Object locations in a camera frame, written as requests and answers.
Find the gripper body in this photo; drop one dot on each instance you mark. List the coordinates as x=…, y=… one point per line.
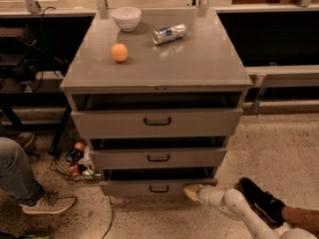
x=204, y=193

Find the grey bottom drawer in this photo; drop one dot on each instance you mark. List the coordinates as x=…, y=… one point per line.
x=150, y=187

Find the grey drawer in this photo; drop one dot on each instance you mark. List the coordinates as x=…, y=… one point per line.
x=150, y=187
x=156, y=123
x=157, y=158

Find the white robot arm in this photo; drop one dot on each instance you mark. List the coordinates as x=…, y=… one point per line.
x=232, y=204

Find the grey middle drawer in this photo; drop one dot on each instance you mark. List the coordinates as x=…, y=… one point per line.
x=157, y=158

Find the grey top drawer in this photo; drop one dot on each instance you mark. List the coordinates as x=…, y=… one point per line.
x=156, y=123

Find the grey metal drawer cabinet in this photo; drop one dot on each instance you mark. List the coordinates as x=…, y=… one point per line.
x=200, y=71

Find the black sneaker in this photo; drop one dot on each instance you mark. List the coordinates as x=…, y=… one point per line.
x=263, y=201

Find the bare lower leg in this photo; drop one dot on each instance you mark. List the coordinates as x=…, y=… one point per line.
x=303, y=218

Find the red apple in basket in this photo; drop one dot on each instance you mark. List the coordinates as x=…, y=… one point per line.
x=80, y=145

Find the dark soda can in basket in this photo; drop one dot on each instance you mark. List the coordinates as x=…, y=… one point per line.
x=73, y=156

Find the beige sneaker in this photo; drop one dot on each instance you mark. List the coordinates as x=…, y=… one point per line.
x=51, y=203

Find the orange fruit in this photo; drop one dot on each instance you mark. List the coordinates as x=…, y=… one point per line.
x=119, y=52

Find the silver blue soda can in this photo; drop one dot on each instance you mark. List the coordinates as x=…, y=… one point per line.
x=168, y=34

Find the grey jeans leg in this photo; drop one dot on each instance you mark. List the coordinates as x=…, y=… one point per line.
x=16, y=175

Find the white ceramic bowl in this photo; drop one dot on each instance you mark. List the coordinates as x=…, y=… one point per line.
x=127, y=18

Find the black wire basket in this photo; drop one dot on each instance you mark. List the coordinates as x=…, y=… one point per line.
x=81, y=170

